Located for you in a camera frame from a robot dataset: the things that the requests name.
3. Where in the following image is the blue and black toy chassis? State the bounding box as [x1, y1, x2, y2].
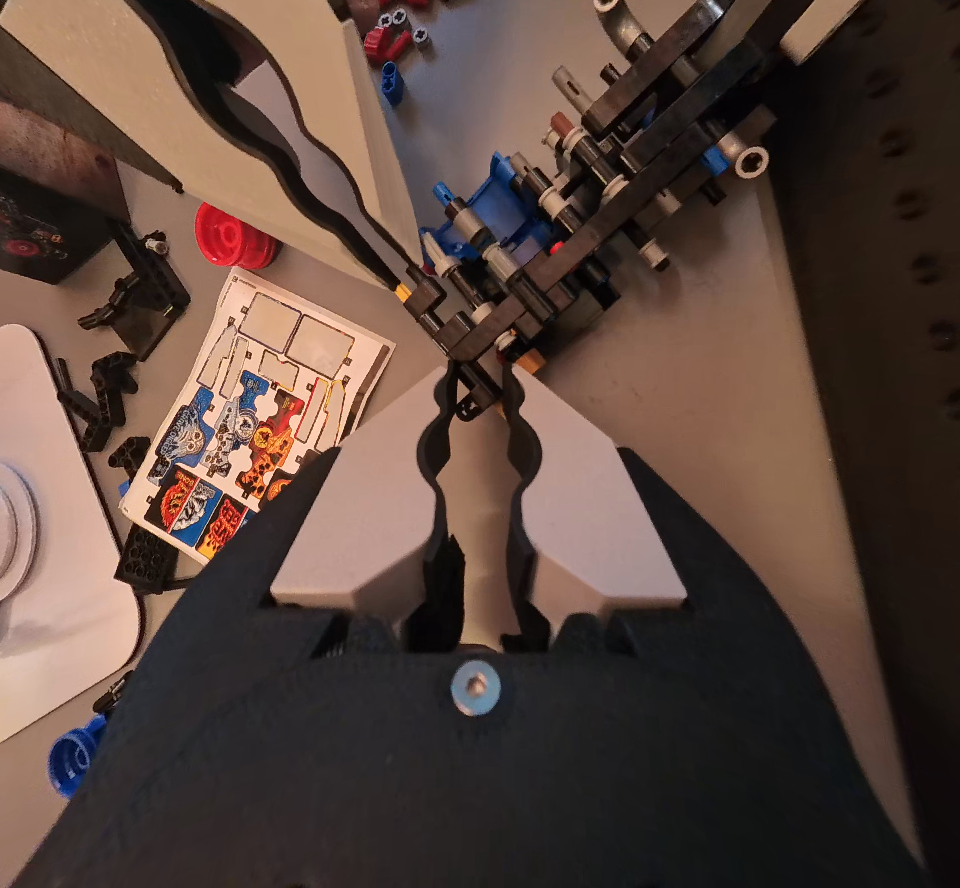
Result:
[401, 0, 948, 422]

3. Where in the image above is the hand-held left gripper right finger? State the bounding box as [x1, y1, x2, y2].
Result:
[499, 361, 691, 652]

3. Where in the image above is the colourful sticker sheet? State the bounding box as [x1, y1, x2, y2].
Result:
[120, 267, 397, 567]

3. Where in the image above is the red toy wheel rim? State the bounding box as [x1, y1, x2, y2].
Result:
[195, 201, 285, 269]

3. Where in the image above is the thin black toy beam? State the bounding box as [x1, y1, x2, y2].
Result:
[93, 670, 136, 715]

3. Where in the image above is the grey desk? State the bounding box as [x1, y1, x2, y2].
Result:
[0, 0, 924, 867]

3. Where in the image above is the black dimpled pad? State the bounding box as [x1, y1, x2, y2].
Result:
[765, 0, 960, 867]

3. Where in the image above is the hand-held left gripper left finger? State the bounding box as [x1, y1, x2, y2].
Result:
[270, 363, 468, 652]

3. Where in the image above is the black angled toy beam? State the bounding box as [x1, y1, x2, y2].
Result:
[56, 351, 141, 454]
[107, 436, 153, 477]

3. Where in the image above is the blue toy wheel rim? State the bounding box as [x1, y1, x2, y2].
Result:
[47, 711, 114, 801]

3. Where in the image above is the toy truck set box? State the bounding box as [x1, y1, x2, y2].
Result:
[0, 99, 133, 286]

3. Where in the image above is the black toy subassembly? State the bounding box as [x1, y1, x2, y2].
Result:
[77, 216, 192, 363]

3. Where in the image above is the scatter of small toy pins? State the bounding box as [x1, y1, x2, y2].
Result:
[363, 0, 504, 109]

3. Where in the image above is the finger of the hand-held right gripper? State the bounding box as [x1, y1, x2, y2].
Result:
[146, 0, 426, 288]
[0, 0, 412, 295]

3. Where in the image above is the small black toy connector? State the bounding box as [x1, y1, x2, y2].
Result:
[452, 369, 502, 422]

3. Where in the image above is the black square toy plate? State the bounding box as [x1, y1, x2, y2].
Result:
[114, 526, 181, 594]

